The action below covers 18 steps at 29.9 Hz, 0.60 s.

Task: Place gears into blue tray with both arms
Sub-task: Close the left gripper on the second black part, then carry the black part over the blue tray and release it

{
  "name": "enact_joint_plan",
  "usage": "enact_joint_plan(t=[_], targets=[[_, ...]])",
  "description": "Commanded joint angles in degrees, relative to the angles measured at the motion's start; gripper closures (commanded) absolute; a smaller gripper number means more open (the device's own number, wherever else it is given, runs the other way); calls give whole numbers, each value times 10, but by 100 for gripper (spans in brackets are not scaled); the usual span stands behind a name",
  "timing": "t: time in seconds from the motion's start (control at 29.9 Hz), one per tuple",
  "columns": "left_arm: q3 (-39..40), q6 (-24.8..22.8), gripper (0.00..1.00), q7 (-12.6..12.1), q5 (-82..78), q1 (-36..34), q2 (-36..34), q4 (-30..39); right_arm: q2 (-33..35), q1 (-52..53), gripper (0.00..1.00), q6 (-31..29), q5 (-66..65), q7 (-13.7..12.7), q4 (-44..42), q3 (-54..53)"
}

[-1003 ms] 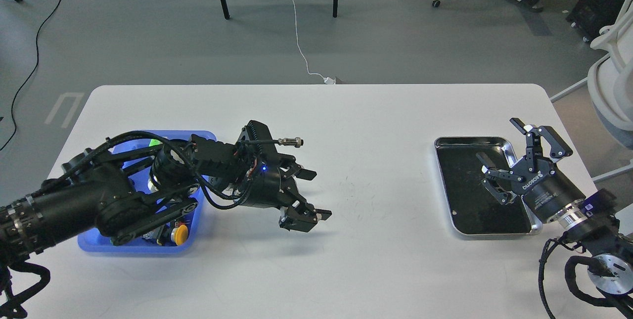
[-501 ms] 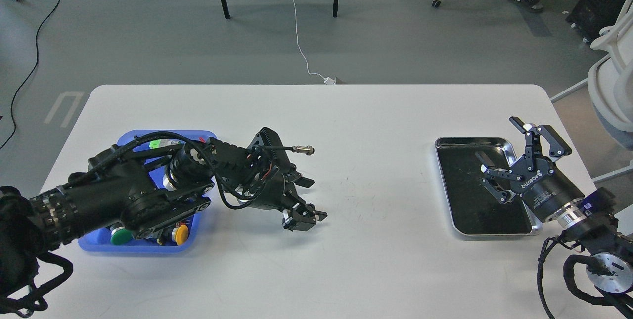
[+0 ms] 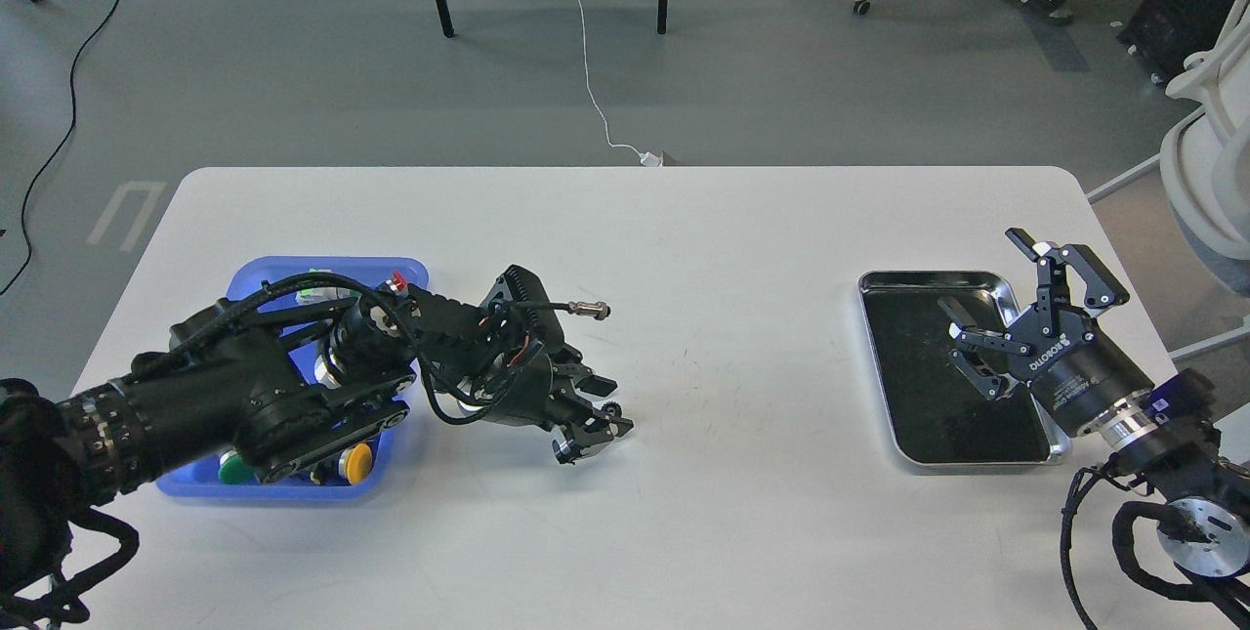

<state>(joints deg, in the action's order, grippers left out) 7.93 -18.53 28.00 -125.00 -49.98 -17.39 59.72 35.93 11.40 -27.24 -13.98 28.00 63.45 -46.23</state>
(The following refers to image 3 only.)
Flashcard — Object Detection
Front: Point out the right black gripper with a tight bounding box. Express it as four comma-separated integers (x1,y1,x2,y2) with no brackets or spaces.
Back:
938,228,1155,436

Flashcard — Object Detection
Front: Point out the white office chair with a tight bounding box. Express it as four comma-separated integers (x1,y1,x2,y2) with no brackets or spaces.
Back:
1084,24,1250,363

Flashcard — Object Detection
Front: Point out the black floor cable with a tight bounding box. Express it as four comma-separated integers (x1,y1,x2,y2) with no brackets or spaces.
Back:
0,0,230,298

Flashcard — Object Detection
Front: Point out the blue plastic tray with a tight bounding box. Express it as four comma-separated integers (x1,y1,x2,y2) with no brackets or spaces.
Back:
156,255,430,506

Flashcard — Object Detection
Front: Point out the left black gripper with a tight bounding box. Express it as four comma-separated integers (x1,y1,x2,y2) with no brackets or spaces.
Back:
479,348,635,464

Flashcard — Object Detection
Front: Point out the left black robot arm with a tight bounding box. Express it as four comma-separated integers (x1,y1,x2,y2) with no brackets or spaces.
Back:
3,265,633,629

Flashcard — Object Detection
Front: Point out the metal tray with black mat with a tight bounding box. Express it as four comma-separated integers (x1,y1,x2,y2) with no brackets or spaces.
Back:
858,271,1073,473

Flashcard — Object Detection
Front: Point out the yellow push button switch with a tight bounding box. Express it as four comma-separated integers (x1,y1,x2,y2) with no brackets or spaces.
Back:
308,441,374,486

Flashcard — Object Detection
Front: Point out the red push button switch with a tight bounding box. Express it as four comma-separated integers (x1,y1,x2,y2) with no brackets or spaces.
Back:
388,271,409,295

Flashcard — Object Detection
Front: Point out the green white push button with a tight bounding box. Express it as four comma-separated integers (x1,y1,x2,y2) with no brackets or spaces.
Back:
294,284,341,308

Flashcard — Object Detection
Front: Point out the black equipment case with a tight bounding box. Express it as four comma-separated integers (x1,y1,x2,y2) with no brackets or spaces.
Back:
1118,0,1235,86

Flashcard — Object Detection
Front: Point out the green push button switch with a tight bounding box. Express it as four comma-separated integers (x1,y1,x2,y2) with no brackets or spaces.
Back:
216,451,256,484

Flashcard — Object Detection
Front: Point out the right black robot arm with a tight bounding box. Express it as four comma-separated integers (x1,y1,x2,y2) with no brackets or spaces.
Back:
938,228,1249,629

